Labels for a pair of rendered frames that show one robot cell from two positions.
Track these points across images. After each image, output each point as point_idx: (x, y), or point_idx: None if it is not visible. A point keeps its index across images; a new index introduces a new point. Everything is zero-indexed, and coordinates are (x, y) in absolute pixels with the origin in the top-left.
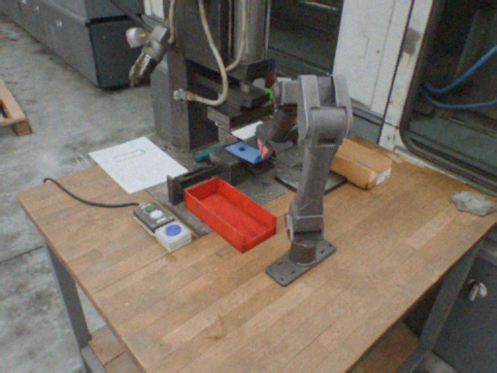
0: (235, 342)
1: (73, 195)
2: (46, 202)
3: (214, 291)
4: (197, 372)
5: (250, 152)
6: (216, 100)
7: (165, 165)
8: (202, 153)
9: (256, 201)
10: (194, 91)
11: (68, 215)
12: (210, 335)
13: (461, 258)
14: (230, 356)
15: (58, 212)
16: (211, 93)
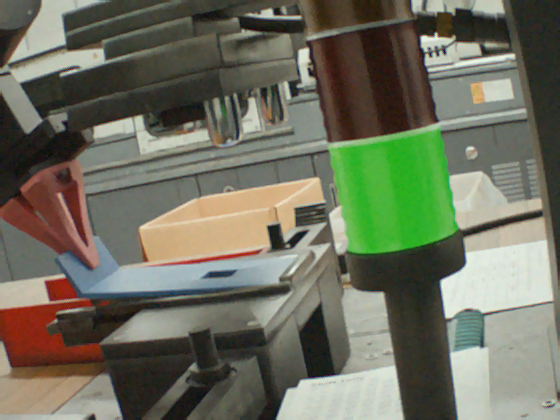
0: (7, 304)
1: (522, 212)
2: (541, 205)
3: None
4: (35, 287)
5: (170, 279)
6: (534, 120)
7: (523, 292)
8: (462, 317)
9: (107, 383)
10: (509, 28)
11: (471, 221)
12: (42, 295)
13: None
14: (6, 300)
15: (493, 215)
16: (521, 64)
